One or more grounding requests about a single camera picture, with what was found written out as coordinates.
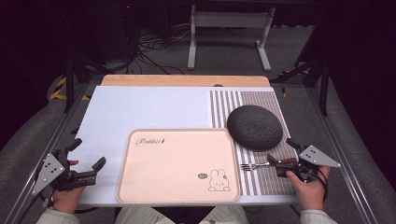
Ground person's right hand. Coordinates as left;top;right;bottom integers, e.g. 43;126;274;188
285;166;332;212

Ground dark round textured plate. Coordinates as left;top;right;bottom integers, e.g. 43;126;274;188
226;105;285;153

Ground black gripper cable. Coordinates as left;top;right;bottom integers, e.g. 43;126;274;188
316;168;330;203

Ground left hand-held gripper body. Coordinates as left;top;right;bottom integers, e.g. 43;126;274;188
31;148;98;197

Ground pink tray with rabbit print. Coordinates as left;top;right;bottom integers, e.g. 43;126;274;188
116;127;242;205

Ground white metal stand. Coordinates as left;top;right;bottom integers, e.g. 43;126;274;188
186;4;276;73

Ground person's legs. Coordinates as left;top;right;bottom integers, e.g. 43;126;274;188
114;204;250;224

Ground aluminium frame rail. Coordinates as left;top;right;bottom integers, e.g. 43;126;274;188
3;83;92;224
304;86;379;224

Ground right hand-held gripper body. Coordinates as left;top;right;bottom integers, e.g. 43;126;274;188
276;144;342;184

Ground bundle of black floor cables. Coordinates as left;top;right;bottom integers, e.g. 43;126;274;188
132;26;191;76

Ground fork with brown handle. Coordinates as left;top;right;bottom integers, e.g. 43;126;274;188
239;157;299;173

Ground black tripod stand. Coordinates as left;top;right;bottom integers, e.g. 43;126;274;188
62;54;108;114
270;54;332;117

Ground striped brown white placemat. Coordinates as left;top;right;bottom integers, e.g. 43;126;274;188
207;90;299;197

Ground yellow black floor tape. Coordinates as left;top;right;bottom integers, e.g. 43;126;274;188
47;77;92;103

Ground person's left hand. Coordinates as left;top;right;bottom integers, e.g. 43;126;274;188
50;160;87;215

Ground white table mat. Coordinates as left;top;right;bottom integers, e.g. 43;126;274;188
68;85;301;208

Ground dark computer tower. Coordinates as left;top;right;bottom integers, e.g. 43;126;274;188
116;0;139;62

